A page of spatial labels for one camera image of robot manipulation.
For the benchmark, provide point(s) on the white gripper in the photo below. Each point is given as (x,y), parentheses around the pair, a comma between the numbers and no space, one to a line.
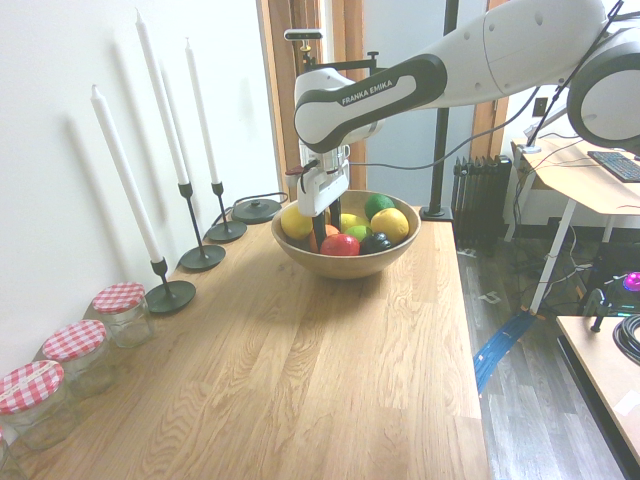
(315,192)

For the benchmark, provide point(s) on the orange fruit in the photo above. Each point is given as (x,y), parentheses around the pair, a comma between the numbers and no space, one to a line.
(332,231)

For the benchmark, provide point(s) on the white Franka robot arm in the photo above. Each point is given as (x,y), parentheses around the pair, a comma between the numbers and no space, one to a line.
(470,60)

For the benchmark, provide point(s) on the red apple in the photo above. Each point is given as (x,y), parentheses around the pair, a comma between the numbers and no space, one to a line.
(340,245)

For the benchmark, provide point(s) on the small yellow lemon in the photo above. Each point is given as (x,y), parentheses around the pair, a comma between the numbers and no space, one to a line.
(354,220)

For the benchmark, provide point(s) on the light green lime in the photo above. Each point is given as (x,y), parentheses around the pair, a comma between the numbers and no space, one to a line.
(359,232)

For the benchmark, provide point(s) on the wooden fruit bowl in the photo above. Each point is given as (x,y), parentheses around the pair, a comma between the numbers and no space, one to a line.
(345,262)

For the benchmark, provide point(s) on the black plum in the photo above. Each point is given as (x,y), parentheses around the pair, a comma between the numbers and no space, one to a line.
(375,244)

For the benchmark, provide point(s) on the dark green round fruit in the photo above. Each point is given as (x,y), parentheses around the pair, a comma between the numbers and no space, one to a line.
(379,206)

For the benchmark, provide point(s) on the large yellow citrus fruit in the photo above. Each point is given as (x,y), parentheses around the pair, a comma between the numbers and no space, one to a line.
(390,226)

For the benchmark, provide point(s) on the black round kettle base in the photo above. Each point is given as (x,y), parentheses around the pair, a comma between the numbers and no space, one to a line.
(257,211)

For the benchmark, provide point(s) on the black metal candle holder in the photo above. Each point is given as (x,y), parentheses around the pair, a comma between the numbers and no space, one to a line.
(170,298)
(202,260)
(227,232)

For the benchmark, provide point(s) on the black vertical pole with base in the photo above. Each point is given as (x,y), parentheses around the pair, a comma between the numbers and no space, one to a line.
(442,150)

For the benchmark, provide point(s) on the black oil radiator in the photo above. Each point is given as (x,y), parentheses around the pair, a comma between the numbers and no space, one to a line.
(480,200)

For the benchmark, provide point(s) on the white taper candle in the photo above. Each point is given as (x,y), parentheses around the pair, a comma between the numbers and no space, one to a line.
(125,170)
(202,115)
(162,100)

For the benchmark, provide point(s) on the glass jar red checkered lid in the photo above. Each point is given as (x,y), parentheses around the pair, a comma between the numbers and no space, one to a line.
(35,400)
(80,350)
(122,312)

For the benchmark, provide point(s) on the white legged wooden desk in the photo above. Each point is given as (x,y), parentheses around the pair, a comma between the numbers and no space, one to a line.
(580,190)

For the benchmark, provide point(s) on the black computer keyboard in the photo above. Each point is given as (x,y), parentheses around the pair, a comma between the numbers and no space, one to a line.
(620,165)

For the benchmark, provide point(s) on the pink glowing ball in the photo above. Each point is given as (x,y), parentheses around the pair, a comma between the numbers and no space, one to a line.
(633,281)

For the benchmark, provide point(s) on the wooden side desk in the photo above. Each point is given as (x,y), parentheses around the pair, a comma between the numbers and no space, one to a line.
(605,380)

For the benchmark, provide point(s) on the wooden door frame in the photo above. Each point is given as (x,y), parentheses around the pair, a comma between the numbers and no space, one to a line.
(280,100)

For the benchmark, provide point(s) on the black camera clamp arm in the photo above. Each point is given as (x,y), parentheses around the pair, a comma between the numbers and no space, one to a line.
(345,64)

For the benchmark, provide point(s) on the black wall outlet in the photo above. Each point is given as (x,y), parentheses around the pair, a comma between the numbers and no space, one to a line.
(540,107)

